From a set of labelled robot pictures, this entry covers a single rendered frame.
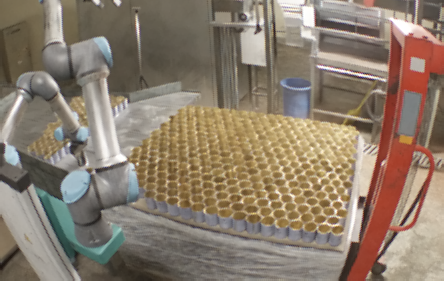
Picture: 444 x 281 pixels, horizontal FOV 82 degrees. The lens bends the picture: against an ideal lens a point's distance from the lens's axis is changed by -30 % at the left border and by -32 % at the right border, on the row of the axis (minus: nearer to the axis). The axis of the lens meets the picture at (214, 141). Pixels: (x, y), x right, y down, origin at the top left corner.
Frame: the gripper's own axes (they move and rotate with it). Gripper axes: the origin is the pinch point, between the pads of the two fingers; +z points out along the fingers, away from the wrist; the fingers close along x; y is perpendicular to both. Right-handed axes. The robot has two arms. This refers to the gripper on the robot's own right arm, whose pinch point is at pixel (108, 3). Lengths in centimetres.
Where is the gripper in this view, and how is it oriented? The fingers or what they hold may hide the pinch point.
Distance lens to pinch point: 156.9
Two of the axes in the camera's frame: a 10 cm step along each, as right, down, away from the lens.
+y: -2.4, 9.5, -2.1
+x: 9.2, 1.5, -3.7
